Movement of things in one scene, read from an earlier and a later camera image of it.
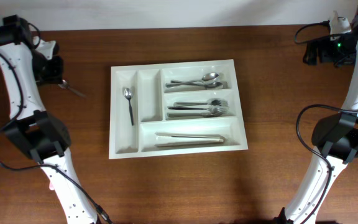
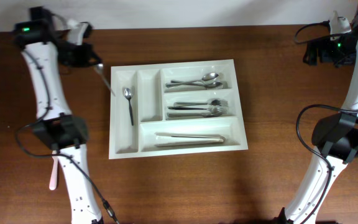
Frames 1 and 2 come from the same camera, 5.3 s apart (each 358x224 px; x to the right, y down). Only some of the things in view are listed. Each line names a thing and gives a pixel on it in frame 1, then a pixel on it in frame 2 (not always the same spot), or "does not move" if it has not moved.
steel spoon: (209, 76) does not move
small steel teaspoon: (65, 84) → (99, 68)
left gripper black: (57, 76) → (86, 61)
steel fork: (210, 114) does not move
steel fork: (217, 101) does not move
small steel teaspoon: (128, 93) does not move
